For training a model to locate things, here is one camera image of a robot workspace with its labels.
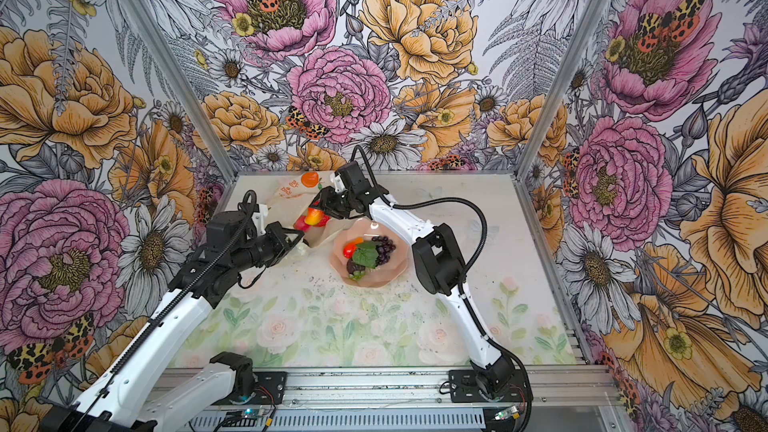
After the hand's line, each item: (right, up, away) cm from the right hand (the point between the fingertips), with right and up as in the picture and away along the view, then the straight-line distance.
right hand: (314, 214), depth 91 cm
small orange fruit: (0, -1, -1) cm, 1 cm away
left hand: (+2, -6, -16) cm, 17 cm away
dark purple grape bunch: (+21, -10, +1) cm, 23 cm away
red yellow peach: (+10, -11, +4) cm, 15 cm away
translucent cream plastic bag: (-7, +3, -2) cm, 8 cm away
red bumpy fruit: (-5, -4, +4) cm, 8 cm away
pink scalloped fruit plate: (+23, -17, +3) cm, 29 cm away
